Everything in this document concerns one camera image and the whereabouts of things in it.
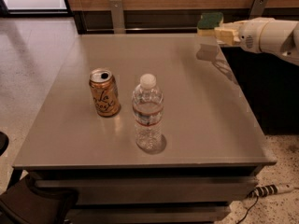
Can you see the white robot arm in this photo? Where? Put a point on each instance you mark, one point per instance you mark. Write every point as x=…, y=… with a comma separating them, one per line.
x=284, y=40

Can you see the clear plastic water bottle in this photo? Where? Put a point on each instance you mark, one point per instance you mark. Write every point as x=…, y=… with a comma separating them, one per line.
x=148, y=106

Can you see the metal wall bracket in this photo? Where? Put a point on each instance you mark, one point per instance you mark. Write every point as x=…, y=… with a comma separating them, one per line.
x=257, y=8
x=117, y=16

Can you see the gold LaCroix soda can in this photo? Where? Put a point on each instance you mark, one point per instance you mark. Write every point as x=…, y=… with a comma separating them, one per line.
x=104, y=90

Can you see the lower grey drawer front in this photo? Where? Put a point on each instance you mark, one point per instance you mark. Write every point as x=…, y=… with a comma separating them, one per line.
x=149, y=215

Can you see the white power strip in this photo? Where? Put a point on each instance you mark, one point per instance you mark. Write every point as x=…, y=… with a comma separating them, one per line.
x=273, y=189

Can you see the dark chair seat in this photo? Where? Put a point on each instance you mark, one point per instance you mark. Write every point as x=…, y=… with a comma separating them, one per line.
x=25, y=203

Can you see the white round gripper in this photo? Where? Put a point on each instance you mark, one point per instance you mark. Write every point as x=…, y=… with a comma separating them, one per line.
x=249, y=36

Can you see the left metal wall bracket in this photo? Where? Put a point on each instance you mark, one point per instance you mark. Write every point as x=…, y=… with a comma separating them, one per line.
x=117, y=16

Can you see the green and yellow sponge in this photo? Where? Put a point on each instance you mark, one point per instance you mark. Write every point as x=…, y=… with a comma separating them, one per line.
x=208, y=22

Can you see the right metal wall bracket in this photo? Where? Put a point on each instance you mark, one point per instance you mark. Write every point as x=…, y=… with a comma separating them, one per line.
x=257, y=8

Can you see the grey drawer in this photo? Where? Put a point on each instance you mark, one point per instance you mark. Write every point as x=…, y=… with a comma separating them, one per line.
x=156, y=190
x=149, y=215

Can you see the upper grey drawer front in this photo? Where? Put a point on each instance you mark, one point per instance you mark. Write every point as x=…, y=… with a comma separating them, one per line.
x=156, y=190

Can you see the horizontal metal rail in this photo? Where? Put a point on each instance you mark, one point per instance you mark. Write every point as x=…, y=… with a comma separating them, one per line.
x=141, y=30

